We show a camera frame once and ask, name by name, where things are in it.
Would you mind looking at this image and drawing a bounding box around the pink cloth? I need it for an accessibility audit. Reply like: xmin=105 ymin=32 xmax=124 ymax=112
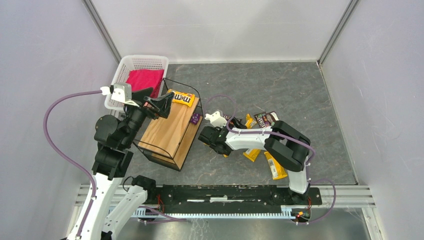
xmin=126 ymin=69 xmax=165 ymax=98

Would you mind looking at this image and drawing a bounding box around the right corner aluminium profile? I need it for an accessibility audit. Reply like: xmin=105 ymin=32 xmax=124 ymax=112
xmin=316 ymin=0 xmax=360 ymax=68

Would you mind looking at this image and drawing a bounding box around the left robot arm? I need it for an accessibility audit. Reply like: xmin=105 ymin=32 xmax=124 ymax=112
xmin=67 ymin=83 xmax=175 ymax=240

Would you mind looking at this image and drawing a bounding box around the purple candy bag upper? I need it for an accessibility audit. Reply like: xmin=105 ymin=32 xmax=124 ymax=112
xmin=223 ymin=114 xmax=243 ymax=128

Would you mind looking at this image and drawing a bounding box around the small purple candy bag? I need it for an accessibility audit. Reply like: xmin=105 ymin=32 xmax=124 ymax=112
xmin=189 ymin=112 xmax=201 ymax=125

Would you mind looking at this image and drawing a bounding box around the corner aluminium profile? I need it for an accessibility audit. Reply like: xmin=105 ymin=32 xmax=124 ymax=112
xmin=82 ymin=0 xmax=122 ymax=63
xmin=316 ymin=0 xmax=360 ymax=68

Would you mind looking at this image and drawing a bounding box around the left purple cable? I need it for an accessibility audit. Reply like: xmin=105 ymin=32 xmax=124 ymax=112
xmin=43 ymin=90 xmax=104 ymax=240

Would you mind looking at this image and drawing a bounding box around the purple candy bag right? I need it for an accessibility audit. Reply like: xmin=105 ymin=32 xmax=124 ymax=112
xmin=254 ymin=112 xmax=271 ymax=128

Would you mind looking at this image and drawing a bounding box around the brown candy bag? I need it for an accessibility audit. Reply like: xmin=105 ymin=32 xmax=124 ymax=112
xmin=266 ymin=111 xmax=279 ymax=125

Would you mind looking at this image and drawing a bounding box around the wooden wire shelf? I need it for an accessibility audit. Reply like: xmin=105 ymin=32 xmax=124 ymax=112
xmin=133 ymin=78 xmax=203 ymax=171

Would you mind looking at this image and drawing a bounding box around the yellow candy bag on shelf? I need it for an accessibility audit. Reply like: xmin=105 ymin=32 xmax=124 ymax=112
xmin=166 ymin=89 xmax=196 ymax=107

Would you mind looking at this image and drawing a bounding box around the white plastic basket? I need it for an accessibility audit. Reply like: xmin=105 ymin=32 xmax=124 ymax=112
xmin=111 ymin=54 xmax=169 ymax=97

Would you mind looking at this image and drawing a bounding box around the yellow candy bag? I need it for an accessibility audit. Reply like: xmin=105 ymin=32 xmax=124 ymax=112
xmin=166 ymin=89 xmax=196 ymax=107
xmin=264 ymin=151 xmax=288 ymax=180
xmin=204 ymin=142 xmax=232 ymax=158
xmin=243 ymin=148 xmax=261 ymax=163
xmin=245 ymin=113 xmax=257 ymax=129

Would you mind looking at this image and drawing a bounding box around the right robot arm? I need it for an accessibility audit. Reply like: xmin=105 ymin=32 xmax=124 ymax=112
xmin=198 ymin=120 xmax=316 ymax=202

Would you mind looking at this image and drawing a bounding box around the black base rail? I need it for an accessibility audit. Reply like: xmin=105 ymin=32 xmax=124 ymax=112
xmin=145 ymin=185 xmax=323 ymax=215

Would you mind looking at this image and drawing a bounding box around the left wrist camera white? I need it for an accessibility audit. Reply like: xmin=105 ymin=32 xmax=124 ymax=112
xmin=100 ymin=82 xmax=140 ymax=107

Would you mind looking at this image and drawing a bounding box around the left corner aluminium profile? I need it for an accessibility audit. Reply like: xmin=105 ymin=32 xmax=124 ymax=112
xmin=82 ymin=0 xmax=122 ymax=63

